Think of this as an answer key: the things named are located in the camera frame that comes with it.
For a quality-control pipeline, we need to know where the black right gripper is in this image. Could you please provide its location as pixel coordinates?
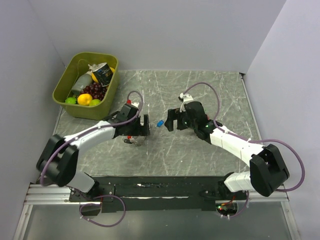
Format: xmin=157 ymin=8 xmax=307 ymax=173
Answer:
xmin=164 ymin=107 xmax=198 ymax=132

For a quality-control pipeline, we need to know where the key with blue tag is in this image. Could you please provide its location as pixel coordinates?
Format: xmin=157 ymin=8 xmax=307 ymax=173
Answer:
xmin=155 ymin=120 xmax=164 ymax=128

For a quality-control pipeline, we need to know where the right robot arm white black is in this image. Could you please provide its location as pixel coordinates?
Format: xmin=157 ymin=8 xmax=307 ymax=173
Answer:
xmin=164 ymin=101 xmax=290 ymax=200

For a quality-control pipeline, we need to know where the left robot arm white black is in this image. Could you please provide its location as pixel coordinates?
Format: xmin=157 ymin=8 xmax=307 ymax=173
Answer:
xmin=36 ymin=103 xmax=150 ymax=201

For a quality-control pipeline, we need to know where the green lime right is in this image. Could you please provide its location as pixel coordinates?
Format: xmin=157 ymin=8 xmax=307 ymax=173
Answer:
xmin=89 ymin=99 xmax=101 ymax=107

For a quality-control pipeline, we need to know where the green lime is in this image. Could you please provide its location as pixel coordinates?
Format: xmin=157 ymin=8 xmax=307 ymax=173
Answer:
xmin=89 ymin=99 xmax=101 ymax=107
xmin=64 ymin=97 xmax=77 ymax=104

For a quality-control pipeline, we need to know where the dark red grape bunch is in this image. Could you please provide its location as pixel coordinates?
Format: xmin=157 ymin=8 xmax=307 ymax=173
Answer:
xmin=80 ymin=82 xmax=108 ymax=101

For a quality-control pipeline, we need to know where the yellow lemon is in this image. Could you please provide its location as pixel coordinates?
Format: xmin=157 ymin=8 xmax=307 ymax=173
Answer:
xmin=77 ymin=93 xmax=93 ymax=106

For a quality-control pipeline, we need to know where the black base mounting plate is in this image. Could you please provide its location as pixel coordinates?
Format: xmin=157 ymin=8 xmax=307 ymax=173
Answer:
xmin=69 ymin=176 xmax=247 ymax=213

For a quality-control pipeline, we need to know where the black crumpled paper cup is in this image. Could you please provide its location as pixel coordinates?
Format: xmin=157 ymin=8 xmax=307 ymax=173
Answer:
xmin=88 ymin=62 xmax=113 ymax=87

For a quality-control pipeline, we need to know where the green lime left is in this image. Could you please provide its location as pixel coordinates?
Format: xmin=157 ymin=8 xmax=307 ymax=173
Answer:
xmin=64 ymin=97 xmax=77 ymax=104

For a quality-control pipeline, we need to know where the grey plastic bottle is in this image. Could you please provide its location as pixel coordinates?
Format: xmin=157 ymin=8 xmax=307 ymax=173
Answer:
xmin=71 ymin=71 xmax=93 ymax=95

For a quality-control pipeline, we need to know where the olive green plastic bin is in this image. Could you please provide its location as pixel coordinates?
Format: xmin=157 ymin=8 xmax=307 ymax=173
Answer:
xmin=52 ymin=52 xmax=120 ymax=121

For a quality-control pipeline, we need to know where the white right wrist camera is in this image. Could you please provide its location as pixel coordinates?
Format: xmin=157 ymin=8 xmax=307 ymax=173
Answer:
xmin=178 ymin=92 xmax=194 ymax=112

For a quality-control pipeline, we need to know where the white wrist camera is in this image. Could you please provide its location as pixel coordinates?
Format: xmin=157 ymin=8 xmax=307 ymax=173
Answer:
xmin=178 ymin=92 xmax=194 ymax=112
xmin=126 ymin=99 xmax=140 ymax=108

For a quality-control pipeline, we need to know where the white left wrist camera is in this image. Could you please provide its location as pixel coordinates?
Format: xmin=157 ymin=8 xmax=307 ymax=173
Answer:
xmin=126 ymin=99 xmax=140 ymax=108

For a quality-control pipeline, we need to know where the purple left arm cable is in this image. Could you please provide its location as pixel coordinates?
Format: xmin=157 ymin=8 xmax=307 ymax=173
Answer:
xmin=39 ymin=91 xmax=145 ymax=187

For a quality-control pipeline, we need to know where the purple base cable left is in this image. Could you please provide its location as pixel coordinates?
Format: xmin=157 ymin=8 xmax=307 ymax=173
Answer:
xmin=79 ymin=194 xmax=127 ymax=228

